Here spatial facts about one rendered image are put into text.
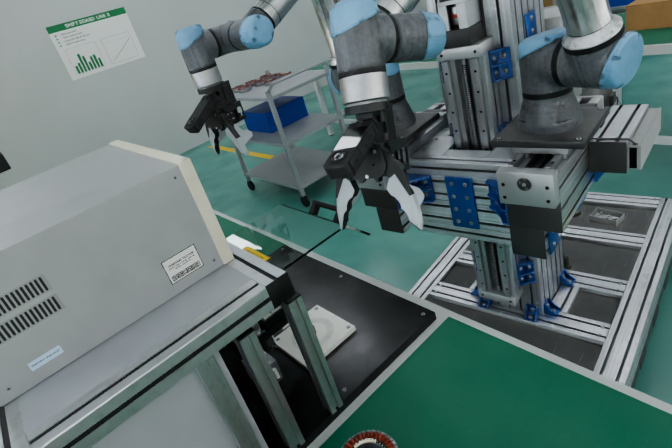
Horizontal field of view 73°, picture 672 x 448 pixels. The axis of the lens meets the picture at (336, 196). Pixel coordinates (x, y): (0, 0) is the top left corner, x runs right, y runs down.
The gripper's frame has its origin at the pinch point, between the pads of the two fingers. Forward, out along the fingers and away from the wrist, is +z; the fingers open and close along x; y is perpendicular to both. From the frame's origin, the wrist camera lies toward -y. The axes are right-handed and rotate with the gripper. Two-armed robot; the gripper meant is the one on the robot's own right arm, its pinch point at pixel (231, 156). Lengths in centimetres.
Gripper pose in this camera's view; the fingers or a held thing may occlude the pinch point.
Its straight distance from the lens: 133.4
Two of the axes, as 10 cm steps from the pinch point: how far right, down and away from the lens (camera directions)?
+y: 6.3, -4.9, 6.1
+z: 2.7, 8.7, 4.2
